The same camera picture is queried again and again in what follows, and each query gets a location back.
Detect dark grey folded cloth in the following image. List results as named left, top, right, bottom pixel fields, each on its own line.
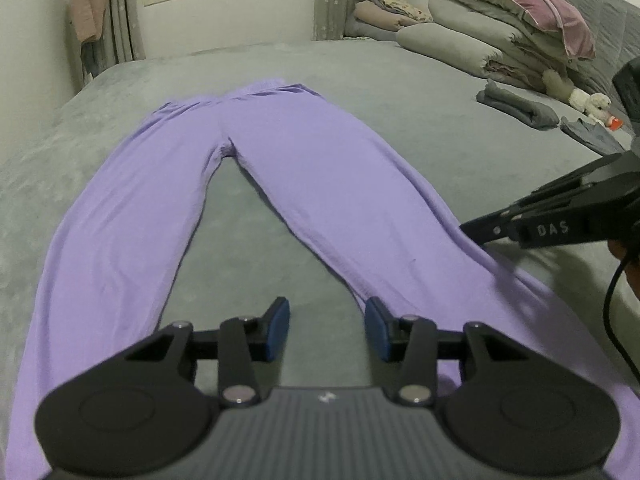
left=476, top=79, right=560, bottom=128

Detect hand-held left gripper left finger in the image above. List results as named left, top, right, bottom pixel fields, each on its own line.
left=125, top=297, right=292, bottom=407

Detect stack of pillows and quilts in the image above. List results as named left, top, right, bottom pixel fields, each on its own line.
left=429, top=0, right=596, bottom=93
left=431, top=0, right=597, bottom=61

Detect floral folded cloth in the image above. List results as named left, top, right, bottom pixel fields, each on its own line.
left=374, top=0, right=433, bottom=25

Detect pink folded blanket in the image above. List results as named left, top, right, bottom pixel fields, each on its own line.
left=354, top=0, right=418, bottom=28

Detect white plush toy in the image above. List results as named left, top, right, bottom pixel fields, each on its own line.
left=542, top=69, right=613, bottom=126

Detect grey flat garment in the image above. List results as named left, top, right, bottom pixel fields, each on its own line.
left=560, top=117, right=628, bottom=156

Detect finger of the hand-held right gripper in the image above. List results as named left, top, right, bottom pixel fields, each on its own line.
left=510, top=154, right=631, bottom=218
left=459, top=207, right=523, bottom=247

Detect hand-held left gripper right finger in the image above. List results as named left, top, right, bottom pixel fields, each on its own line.
left=366, top=297, right=518, bottom=406

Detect pink hanging garment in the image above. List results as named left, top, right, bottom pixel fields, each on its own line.
left=69, top=0, right=108, bottom=43

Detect dark hanging garment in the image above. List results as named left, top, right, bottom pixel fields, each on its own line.
left=80, top=40, right=103, bottom=81

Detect light grey bolster pillow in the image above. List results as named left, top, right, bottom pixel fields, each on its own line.
left=396, top=22, right=493, bottom=78

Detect purple pants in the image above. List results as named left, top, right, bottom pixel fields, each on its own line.
left=0, top=77, right=640, bottom=480

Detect grey padded headboard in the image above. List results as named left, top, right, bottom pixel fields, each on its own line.
left=525, top=0, right=640, bottom=106

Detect person's right hand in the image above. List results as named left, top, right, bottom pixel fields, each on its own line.
left=606, top=241, right=640, bottom=306

